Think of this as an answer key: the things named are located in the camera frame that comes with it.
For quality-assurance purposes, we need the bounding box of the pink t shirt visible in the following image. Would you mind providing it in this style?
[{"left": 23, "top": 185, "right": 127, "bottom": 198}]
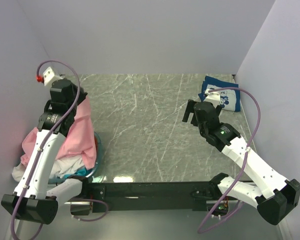
[{"left": 21, "top": 95, "right": 96, "bottom": 171}]

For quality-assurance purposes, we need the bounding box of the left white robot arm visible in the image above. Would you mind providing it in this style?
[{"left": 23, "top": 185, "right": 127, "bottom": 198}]
[{"left": 1, "top": 79, "right": 90, "bottom": 225}]

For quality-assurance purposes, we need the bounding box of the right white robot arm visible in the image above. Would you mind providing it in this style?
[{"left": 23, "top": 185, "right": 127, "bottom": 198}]
[{"left": 182, "top": 99, "right": 300, "bottom": 226}]

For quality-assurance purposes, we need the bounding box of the folded blue printed t shirt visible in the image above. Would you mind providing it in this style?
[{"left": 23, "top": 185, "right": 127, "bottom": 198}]
[{"left": 198, "top": 75, "right": 241, "bottom": 112}]

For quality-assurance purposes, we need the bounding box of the orange t shirt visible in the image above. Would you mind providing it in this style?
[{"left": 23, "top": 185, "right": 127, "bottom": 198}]
[{"left": 94, "top": 135, "right": 98, "bottom": 152}]

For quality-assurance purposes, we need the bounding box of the white t shirt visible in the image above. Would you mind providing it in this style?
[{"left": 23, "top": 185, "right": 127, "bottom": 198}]
[{"left": 11, "top": 155, "right": 85, "bottom": 182}]

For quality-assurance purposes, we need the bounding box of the teal t shirt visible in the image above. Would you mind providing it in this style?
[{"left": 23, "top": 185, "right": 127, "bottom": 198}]
[{"left": 63, "top": 167, "right": 90, "bottom": 179}]

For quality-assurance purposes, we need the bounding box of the blue plastic laundry basket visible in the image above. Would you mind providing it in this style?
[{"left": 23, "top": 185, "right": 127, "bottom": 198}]
[{"left": 48, "top": 132, "right": 104, "bottom": 185}]

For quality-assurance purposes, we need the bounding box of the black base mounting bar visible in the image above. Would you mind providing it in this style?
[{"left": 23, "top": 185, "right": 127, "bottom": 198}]
[{"left": 71, "top": 181, "right": 222, "bottom": 211}]

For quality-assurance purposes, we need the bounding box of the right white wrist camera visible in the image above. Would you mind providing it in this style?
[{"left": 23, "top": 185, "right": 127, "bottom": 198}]
[{"left": 203, "top": 89, "right": 221, "bottom": 108}]

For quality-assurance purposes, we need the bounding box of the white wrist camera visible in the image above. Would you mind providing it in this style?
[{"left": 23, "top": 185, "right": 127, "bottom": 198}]
[
  {"left": 203, "top": 89, "right": 221, "bottom": 108},
  {"left": 36, "top": 66, "right": 63, "bottom": 88}
]

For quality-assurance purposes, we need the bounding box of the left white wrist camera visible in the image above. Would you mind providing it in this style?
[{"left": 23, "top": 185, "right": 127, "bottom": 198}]
[{"left": 36, "top": 66, "right": 63, "bottom": 88}]

